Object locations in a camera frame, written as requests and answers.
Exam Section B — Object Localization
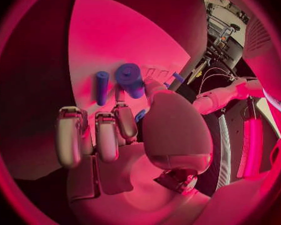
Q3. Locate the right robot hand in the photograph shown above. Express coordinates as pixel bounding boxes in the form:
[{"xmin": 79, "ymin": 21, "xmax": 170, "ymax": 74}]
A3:
[{"xmin": 54, "ymin": 79, "xmax": 214, "ymax": 225}]

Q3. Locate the white task board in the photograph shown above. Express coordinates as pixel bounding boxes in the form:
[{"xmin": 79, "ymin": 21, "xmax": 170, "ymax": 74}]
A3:
[{"xmin": 68, "ymin": 0, "xmax": 192, "ymax": 147}]

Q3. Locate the blue plug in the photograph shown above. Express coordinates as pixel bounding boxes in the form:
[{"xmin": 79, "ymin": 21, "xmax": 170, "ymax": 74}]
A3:
[{"xmin": 133, "ymin": 108, "xmax": 147, "ymax": 124}]

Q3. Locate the blue long cylinder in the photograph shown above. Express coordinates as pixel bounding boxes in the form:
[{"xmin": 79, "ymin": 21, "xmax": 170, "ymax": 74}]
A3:
[{"xmin": 94, "ymin": 70, "xmax": 110, "ymax": 106}]

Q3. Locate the blue thick cylinder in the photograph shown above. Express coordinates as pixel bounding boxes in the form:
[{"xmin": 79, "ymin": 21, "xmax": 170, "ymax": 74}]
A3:
[{"xmin": 114, "ymin": 63, "xmax": 146, "ymax": 99}]

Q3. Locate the glowing light bar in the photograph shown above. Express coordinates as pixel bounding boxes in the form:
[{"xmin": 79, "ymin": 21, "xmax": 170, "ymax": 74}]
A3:
[{"xmin": 244, "ymin": 118, "xmax": 262, "ymax": 178}]

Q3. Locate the metal equipment rack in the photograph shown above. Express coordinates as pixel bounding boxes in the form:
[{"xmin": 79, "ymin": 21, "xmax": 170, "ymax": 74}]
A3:
[{"xmin": 186, "ymin": 0, "xmax": 252, "ymax": 85}]

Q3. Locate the white cable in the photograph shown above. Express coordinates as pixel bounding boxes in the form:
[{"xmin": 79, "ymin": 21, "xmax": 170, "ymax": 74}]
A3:
[
  {"xmin": 201, "ymin": 73, "xmax": 235, "ymax": 94},
  {"xmin": 197, "ymin": 66, "xmax": 237, "ymax": 96}
]

